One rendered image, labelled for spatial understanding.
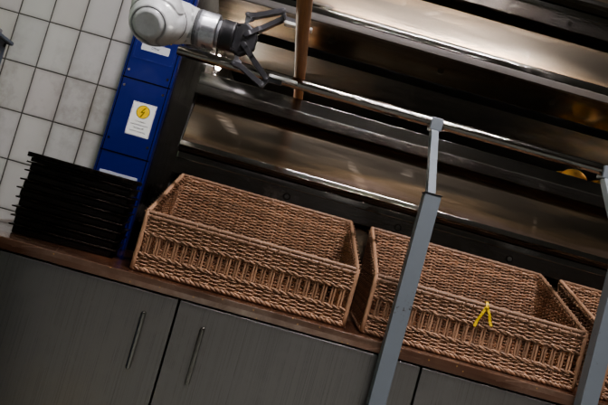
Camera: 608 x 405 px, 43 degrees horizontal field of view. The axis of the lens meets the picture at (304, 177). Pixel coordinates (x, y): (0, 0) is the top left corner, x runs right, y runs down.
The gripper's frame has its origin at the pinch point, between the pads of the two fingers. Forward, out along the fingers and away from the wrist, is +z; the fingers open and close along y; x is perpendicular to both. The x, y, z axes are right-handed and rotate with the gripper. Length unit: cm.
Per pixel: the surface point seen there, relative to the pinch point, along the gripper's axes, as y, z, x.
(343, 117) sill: 3, 16, -56
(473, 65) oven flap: -20, 49, -41
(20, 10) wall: -2, -91, -54
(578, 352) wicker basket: 51, 86, -6
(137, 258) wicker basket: 58, -25, -5
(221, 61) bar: 3.4, -20.6, -17.7
